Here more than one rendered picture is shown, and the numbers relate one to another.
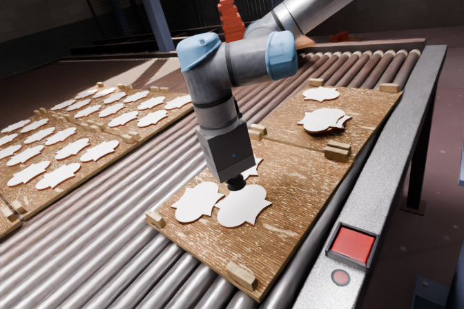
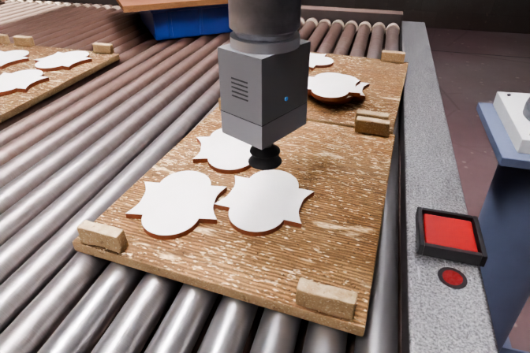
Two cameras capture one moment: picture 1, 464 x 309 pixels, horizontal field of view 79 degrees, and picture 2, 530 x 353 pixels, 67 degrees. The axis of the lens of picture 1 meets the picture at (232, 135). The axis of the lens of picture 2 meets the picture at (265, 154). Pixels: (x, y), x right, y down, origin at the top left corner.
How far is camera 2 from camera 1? 0.27 m
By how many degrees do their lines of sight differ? 25
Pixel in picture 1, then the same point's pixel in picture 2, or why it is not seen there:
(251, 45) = not seen: outside the picture
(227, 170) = (274, 126)
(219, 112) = (289, 8)
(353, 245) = (451, 234)
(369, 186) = (425, 165)
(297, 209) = (353, 197)
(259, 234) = (315, 236)
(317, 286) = (428, 295)
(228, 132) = (292, 50)
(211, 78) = not seen: outside the picture
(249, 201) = (276, 193)
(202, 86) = not seen: outside the picture
